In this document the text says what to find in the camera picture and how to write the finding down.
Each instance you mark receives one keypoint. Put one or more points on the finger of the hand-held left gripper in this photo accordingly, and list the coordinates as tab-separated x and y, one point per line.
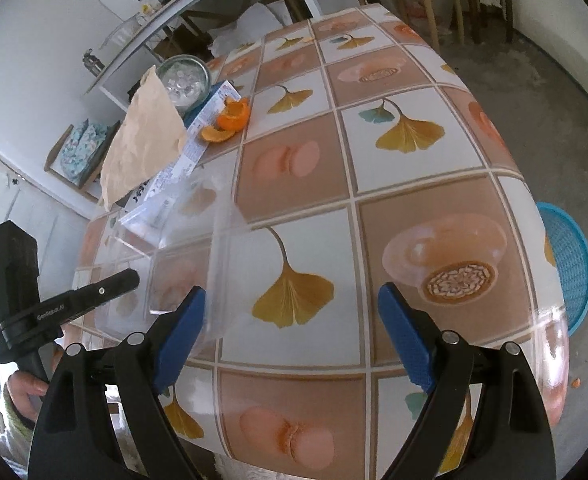
106	289

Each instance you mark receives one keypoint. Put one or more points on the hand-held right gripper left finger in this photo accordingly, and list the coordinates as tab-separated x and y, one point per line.
178	345

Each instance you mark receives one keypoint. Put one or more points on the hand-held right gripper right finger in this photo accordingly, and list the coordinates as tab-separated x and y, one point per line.
409	340

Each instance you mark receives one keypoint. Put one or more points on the clear plastic container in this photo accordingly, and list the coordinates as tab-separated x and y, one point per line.
183	260

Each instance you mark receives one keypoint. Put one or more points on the white printed box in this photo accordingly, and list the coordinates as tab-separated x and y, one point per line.
198	145

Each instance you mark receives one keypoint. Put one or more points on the blue plastic basket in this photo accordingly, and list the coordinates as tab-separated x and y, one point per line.
569	260

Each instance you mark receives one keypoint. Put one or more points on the large orange peel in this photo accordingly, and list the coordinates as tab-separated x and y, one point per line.
233	116

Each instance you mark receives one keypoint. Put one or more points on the person's left forearm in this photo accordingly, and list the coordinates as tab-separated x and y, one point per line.
16	430

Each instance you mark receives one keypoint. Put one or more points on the person's left hand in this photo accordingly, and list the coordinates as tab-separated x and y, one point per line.
26	387

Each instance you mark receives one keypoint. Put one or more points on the white door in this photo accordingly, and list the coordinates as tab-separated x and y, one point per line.
33	210

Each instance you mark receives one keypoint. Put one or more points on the light wooden chair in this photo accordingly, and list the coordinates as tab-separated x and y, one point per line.
53	160

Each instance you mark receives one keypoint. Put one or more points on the floral cushion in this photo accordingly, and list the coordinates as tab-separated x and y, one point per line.
81	150

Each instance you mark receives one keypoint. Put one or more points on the white fluffy garment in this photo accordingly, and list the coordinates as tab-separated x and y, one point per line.
244	472

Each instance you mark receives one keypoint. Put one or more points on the brown paper bag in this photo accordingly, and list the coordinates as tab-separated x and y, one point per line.
141	140

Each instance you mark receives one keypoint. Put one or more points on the ginkgo print tablecloth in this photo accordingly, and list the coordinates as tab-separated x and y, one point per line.
424	170

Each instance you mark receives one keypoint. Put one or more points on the tiny orange peel scrap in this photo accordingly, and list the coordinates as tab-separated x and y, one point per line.
576	383

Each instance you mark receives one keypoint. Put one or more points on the small orange peel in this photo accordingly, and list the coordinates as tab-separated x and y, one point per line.
213	135

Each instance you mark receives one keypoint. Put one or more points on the metal bowl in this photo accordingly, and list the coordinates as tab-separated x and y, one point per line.
183	80

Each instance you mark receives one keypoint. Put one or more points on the clear plastic tray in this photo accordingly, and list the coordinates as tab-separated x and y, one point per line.
121	32

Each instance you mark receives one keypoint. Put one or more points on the small bottle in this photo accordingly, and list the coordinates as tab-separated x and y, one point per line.
144	6

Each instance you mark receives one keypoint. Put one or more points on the white sack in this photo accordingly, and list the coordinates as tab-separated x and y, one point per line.
254	20

